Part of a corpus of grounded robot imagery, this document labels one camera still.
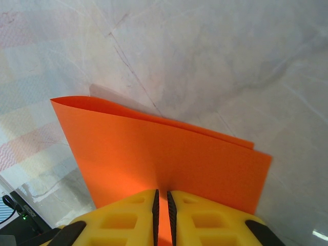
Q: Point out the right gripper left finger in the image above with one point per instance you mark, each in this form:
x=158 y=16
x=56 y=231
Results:
x=115 y=230

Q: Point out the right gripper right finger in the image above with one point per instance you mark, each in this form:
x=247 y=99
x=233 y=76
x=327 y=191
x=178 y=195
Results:
x=217 y=230

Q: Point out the orange cloth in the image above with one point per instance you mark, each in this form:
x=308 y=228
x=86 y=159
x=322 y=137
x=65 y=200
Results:
x=153 y=153

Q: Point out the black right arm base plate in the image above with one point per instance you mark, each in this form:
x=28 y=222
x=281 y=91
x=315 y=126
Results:
x=30 y=215

